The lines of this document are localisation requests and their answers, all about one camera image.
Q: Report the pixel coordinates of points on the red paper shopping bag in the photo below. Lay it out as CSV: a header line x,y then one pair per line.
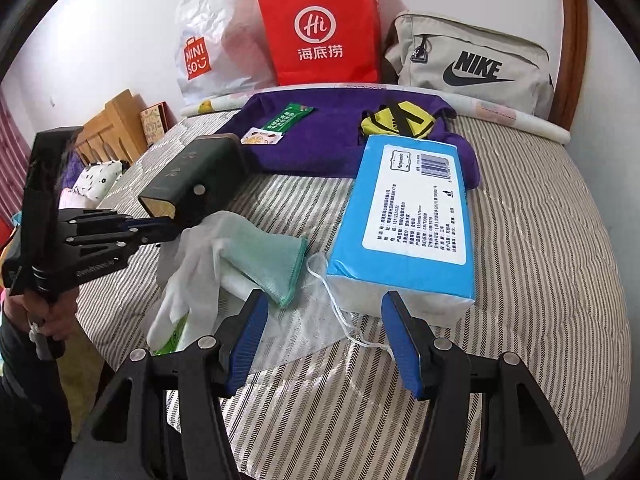
x,y
320,10

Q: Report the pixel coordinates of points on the blue tissue pack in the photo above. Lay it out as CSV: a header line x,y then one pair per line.
x,y
415,210

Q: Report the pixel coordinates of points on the white plastic shopping bag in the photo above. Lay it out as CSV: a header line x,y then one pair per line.
x,y
220,35

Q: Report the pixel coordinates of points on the wooden headboard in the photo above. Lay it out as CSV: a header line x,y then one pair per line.
x,y
120,120

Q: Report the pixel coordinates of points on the striped mattress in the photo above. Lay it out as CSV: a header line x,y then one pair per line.
x,y
550,260

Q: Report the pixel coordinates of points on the white glove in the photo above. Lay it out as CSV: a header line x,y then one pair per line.
x,y
200,260

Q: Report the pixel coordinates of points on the yellow pouch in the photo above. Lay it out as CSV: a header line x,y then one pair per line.
x,y
385,120

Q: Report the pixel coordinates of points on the purple plush toy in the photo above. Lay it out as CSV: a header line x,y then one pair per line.
x,y
75,165

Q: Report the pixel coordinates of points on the pink striped curtain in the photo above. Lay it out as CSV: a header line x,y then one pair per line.
x,y
12,160

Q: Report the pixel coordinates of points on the white dotted pillow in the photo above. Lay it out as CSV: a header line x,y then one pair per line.
x,y
100,177

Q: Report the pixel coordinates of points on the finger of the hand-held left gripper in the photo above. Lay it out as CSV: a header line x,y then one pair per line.
x,y
100,247
100,222

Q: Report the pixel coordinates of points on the white patterned paper roll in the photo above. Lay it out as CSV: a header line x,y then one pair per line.
x,y
510,115

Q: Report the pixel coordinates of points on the dark green box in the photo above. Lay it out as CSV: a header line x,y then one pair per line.
x,y
200,170

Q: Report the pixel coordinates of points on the patterned flat box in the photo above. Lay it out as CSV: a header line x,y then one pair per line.
x,y
155,125

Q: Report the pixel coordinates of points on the grey waist bag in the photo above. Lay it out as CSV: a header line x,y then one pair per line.
x,y
435,75

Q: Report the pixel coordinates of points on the green sachet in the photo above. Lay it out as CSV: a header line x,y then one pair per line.
x,y
289,119

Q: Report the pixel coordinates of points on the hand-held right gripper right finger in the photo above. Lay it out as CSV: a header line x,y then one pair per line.
x,y
405,345

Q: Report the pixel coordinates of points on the pale green mesh cloth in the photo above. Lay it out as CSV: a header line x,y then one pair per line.
x,y
270,260

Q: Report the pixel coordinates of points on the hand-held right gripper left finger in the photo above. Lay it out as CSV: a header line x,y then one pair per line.
x,y
245,340

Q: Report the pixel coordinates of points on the person's left hand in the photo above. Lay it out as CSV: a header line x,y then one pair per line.
x,y
69,317

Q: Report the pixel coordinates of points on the person's left forearm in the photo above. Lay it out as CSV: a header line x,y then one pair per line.
x,y
25,410

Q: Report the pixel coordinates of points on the brown wooden door frame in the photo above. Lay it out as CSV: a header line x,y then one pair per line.
x,y
572,35

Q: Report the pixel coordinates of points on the purple cloth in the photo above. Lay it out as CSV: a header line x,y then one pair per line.
x,y
325,145

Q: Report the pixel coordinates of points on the green wipes packet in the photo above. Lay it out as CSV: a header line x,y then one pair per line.
x,y
172,340

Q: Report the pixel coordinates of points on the white orange printed sachet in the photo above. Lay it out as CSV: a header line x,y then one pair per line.
x,y
262,136

